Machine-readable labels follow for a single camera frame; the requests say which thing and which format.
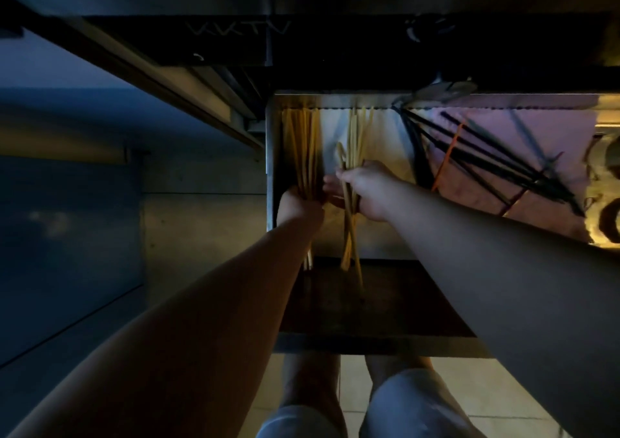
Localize red chopstick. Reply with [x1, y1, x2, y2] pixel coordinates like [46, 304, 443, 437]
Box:
[499, 188, 530, 217]

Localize person's left hand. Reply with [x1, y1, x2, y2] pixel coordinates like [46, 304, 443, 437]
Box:
[276, 185, 325, 234]

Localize thick bundle of yellow chopsticks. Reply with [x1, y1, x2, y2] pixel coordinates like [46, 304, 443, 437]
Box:
[282, 107, 323, 271]

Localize person's right forearm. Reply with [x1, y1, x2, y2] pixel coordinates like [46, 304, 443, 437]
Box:
[384, 181, 620, 438]

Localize person's leg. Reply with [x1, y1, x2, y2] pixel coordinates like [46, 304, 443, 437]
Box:
[364, 355, 437, 404]
[278, 354, 347, 438]

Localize pile of black chopsticks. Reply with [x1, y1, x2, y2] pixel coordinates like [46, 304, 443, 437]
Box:
[393, 105, 586, 218]

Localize grey shorts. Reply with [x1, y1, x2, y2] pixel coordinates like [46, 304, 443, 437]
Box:
[256, 369, 488, 438]

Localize orange chopstick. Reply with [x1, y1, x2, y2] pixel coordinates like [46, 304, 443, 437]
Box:
[430, 122, 467, 192]

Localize person's right leg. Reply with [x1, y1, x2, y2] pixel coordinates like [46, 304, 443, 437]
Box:
[364, 355, 437, 404]

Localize white drawer liner cloth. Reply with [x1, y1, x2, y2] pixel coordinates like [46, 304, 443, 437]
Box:
[320, 108, 418, 184]

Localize metal ladle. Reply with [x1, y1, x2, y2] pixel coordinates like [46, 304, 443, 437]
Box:
[401, 78, 479, 109]

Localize person's left leg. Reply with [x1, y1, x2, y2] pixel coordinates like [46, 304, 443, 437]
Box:
[278, 354, 347, 438]

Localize stainless steel counter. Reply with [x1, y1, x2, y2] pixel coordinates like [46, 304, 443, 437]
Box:
[0, 0, 620, 153]

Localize stainless steel drawer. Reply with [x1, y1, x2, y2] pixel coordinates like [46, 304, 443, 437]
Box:
[265, 90, 620, 359]

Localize white ceramic tableware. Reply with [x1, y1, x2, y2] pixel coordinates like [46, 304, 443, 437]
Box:
[583, 132, 620, 250]

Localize pink drawer liner cloth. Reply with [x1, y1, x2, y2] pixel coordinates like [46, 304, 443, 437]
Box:
[422, 107, 598, 243]

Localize person's left forearm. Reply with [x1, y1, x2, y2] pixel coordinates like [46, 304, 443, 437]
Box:
[7, 217, 324, 438]

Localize person's right hand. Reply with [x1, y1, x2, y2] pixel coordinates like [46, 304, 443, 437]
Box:
[323, 160, 404, 223]

